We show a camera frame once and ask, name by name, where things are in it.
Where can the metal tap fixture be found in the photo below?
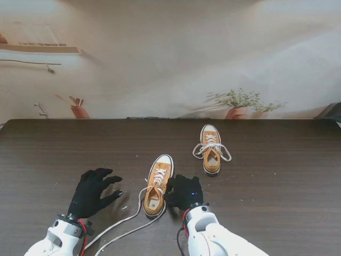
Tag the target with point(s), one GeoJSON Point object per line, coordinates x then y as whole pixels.
{"type": "Point", "coordinates": [44, 114]}

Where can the terracotta pot with wooden utensils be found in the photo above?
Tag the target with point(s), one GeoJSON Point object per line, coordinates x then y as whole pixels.
{"type": "Point", "coordinates": [80, 112]}

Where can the green plant in terracotta pot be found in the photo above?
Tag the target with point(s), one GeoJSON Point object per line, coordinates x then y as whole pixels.
{"type": "Point", "coordinates": [237, 112]}

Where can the white shoelace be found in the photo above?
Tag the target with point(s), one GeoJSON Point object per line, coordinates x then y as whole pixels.
{"type": "Point", "coordinates": [210, 145]}

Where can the wooden wall shelf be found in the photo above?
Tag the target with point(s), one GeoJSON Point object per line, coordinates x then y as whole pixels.
{"type": "Point", "coordinates": [40, 49]}

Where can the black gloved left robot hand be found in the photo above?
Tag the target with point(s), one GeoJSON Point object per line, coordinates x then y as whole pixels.
{"type": "Point", "coordinates": [88, 194]}

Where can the metal wall rail with hook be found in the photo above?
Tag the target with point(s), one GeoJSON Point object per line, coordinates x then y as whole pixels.
{"type": "Point", "coordinates": [26, 62]}

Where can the yellow canvas sneaker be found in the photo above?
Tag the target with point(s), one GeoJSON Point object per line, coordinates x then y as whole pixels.
{"type": "Point", "coordinates": [160, 160]}
{"type": "Point", "coordinates": [206, 166]}

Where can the orange sneaker with laces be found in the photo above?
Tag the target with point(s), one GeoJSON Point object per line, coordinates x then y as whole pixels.
{"type": "Point", "coordinates": [159, 173]}

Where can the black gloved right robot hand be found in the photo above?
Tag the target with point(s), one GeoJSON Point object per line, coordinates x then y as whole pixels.
{"type": "Point", "coordinates": [186, 192]}

